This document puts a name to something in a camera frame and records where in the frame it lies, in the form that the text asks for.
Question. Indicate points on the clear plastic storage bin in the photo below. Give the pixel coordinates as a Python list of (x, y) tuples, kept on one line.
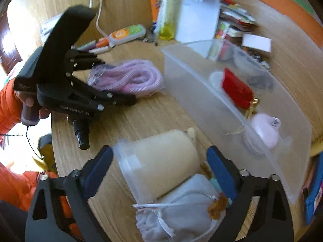
[(187, 70)]

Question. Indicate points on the white paper sheets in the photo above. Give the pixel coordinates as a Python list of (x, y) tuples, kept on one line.
[(196, 20)]

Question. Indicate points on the white drawstring cloth bag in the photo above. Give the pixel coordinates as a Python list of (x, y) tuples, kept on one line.
[(191, 212)]

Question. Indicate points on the blue patchwork pencil pouch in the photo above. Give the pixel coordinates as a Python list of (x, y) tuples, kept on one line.
[(312, 201)]

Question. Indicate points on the person's left hand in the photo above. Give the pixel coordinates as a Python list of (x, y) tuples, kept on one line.
[(28, 99)]

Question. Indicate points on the small white cardboard box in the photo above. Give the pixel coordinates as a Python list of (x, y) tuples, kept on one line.
[(257, 42)]

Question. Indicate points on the orange cap marker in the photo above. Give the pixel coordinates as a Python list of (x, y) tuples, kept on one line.
[(103, 42)]

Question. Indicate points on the orange booklet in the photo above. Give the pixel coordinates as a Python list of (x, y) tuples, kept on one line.
[(155, 5)]

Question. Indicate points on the yellow green spray bottle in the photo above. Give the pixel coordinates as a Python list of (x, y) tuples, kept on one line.
[(166, 20)]

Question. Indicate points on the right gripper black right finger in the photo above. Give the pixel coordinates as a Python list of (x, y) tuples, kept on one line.
[(272, 219)]

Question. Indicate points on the metal nail clipper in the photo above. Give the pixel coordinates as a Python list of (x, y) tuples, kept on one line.
[(150, 38)]

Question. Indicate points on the red fabric pouch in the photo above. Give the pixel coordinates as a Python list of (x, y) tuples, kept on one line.
[(237, 90)]

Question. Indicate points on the round translucent plastic jar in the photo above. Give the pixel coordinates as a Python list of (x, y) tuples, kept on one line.
[(216, 80)]

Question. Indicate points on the orange label wipes pack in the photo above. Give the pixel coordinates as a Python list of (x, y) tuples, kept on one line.
[(126, 34)]

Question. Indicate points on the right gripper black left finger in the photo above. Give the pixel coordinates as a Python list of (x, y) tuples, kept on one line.
[(62, 201)]

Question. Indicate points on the white bowl of beads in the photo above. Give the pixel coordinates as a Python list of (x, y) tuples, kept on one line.
[(247, 65)]

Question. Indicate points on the orange paper note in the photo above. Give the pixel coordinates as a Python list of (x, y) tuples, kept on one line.
[(300, 17)]

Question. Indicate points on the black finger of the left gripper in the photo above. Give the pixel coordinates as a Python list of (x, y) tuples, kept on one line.
[(76, 60), (92, 97)]

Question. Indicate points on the pink apple shaped candle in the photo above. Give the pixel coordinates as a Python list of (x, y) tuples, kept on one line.
[(267, 128)]

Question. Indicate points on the stack of colourful booklets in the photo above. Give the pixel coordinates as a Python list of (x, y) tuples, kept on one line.
[(234, 20)]

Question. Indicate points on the cream candle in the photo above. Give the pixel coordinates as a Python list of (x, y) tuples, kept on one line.
[(155, 165)]

